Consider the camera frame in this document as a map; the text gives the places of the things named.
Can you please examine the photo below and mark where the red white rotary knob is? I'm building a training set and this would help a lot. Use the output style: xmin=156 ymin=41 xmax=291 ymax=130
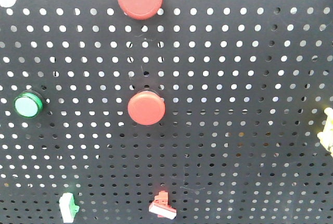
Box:
xmin=148 ymin=191 xmax=177 ymax=220

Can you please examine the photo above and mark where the green white rotary knob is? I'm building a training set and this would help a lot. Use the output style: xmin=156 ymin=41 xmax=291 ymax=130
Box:
xmin=59 ymin=193 xmax=80 ymax=223

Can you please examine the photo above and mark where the lower red push button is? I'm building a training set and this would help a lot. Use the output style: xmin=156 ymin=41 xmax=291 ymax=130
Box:
xmin=127 ymin=91 xmax=165 ymax=126

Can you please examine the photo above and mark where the black perforated pegboard panel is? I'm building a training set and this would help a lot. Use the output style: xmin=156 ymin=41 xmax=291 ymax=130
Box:
xmin=1 ymin=0 xmax=332 ymax=223

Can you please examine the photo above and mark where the green round push button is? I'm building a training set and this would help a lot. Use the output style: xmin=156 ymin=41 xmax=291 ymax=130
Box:
xmin=13 ymin=90 xmax=44 ymax=118

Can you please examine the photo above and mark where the yellow toggle switch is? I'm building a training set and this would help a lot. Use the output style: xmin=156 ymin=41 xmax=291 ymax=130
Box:
xmin=317 ymin=107 xmax=332 ymax=156

